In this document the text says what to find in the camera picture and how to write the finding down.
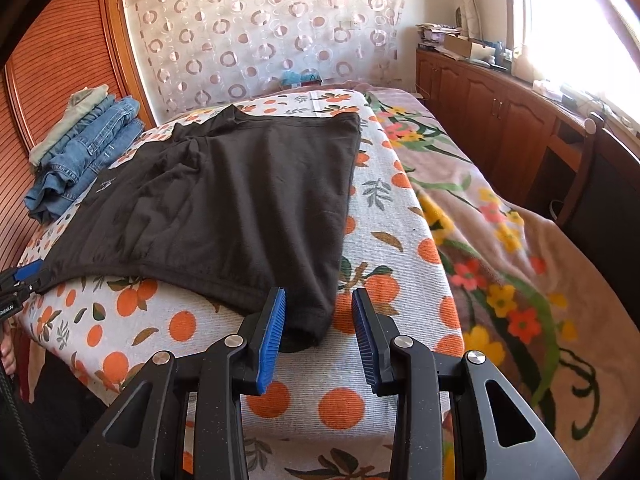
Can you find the wooden side cabinet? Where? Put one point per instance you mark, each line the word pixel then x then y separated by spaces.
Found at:
pixel 480 105

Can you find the stack of papers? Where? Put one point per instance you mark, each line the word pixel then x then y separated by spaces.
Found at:
pixel 435 37

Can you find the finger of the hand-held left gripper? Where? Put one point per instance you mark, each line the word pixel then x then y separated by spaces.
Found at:
pixel 27 271

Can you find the pink floral blanket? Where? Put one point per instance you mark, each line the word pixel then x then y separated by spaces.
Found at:
pixel 500 270

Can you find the wooden slatted wardrobe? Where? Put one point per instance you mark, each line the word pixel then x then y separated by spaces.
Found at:
pixel 60 35

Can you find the person's left hand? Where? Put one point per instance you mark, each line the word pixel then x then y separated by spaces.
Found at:
pixel 6 355

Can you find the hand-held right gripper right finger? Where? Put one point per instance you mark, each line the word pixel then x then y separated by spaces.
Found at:
pixel 364 335

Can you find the cardboard box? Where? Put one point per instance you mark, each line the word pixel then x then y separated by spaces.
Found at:
pixel 467 49

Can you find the person's dark clothing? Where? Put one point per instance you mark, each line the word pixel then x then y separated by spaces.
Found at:
pixel 60 410

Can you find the black pants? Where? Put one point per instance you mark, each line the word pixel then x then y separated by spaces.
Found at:
pixel 225 200

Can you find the small box with blue item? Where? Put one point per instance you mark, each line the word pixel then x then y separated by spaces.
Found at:
pixel 300 79

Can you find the dark wooden chair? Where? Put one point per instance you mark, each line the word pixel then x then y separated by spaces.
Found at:
pixel 600 195

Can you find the sheer circle pattern curtain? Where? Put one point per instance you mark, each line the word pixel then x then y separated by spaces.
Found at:
pixel 250 35

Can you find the cream window curtain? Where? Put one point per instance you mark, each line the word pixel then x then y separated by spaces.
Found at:
pixel 467 0

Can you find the light green folded pants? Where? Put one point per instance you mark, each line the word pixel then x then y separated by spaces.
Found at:
pixel 70 120

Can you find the orange fruit print cloth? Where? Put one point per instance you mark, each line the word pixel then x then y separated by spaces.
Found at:
pixel 390 220

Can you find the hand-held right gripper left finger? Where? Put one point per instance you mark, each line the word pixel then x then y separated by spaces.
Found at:
pixel 267 345

